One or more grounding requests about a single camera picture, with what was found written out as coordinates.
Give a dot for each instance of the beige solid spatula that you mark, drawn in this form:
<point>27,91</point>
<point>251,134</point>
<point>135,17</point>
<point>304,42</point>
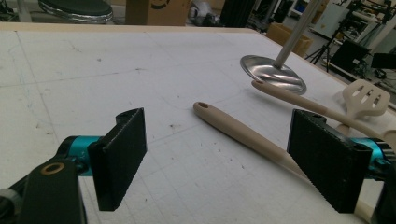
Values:
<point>295,99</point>

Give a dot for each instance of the black monitor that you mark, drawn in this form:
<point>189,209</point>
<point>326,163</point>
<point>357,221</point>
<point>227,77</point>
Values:
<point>348,56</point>
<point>384,60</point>

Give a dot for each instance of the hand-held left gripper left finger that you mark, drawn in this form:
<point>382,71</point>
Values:
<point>121,155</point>

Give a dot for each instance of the white metal stand frame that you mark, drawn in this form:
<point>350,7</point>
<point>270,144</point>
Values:
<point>24,9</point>

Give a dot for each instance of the black round stool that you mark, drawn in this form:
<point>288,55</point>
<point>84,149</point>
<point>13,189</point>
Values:
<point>77,7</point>

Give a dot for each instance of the metal utensil stand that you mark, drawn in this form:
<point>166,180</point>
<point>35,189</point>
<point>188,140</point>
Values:
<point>271,74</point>

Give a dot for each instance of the large printed cardboard box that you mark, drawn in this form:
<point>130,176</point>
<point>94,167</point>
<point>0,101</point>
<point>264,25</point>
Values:
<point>146,15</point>

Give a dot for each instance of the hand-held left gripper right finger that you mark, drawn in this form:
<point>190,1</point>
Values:
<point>327,161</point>

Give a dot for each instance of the black tripod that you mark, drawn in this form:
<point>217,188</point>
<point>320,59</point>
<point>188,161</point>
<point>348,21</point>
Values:
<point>325,49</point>

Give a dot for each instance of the beige perforated skimmer spoon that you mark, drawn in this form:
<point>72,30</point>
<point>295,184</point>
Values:
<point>236,130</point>

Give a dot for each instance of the beige slotted spatula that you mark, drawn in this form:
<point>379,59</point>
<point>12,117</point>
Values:
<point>358,111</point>

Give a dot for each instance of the small plain cardboard box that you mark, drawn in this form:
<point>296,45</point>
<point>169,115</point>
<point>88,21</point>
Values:
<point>280,34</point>

